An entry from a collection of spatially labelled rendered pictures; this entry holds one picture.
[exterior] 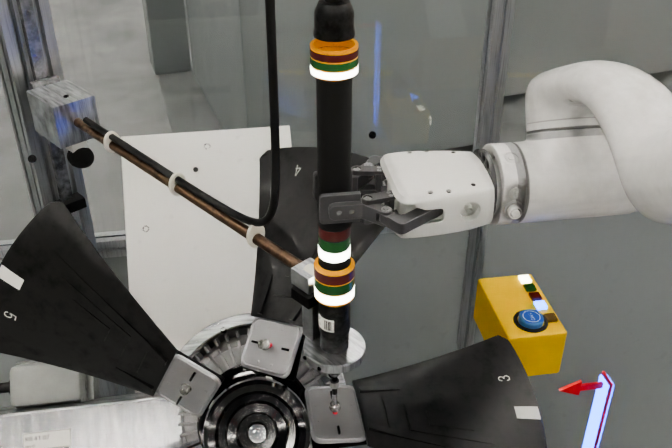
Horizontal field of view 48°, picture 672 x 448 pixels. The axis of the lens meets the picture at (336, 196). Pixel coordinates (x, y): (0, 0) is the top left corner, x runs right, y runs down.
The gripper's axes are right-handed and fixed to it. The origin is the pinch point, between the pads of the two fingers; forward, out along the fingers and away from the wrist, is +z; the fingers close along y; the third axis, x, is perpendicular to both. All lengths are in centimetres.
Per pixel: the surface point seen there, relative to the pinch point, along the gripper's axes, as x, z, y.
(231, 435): -26.7, 12.2, -5.1
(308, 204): -11.3, 0.7, 17.0
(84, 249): -10.4, 27.1, 9.5
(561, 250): -62, -65, 70
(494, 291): -42, -33, 33
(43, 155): -22, 41, 57
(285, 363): -23.6, 5.5, 2.0
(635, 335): -91, -90, 70
